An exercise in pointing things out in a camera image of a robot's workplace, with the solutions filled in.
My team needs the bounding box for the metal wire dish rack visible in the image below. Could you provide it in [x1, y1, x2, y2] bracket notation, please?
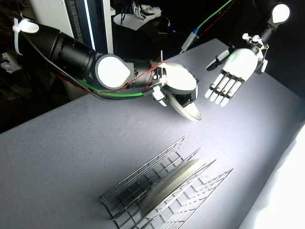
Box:
[99, 135, 234, 229]

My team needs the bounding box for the white robot torso column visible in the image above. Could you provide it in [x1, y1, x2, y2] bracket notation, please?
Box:
[30, 0, 114, 54]

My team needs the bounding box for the grey cable connector box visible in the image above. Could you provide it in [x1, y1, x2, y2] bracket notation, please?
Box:
[180, 28, 200, 54]

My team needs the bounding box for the black device with blue light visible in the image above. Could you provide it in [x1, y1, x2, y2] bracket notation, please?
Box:
[152, 16, 178, 35]

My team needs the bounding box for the background person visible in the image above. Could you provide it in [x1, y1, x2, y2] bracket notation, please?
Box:
[0, 45, 31, 101]

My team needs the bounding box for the white paper sheet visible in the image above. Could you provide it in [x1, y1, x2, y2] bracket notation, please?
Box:
[113, 13, 155, 31]

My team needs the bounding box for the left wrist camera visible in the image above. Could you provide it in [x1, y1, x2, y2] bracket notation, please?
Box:
[256, 58, 269, 75]

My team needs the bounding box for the spare white robot hand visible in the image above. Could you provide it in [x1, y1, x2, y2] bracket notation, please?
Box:
[132, 1, 163, 19]

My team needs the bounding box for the white plate with dark rim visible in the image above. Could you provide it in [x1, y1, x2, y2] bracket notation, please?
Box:
[139, 158, 208, 219]
[166, 92, 203, 123]

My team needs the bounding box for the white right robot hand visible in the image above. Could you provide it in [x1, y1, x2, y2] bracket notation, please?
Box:
[152, 62, 200, 109]

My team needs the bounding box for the green cable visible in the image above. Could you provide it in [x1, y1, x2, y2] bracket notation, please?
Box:
[196, 0, 234, 31]
[78, 81, 153, 101]

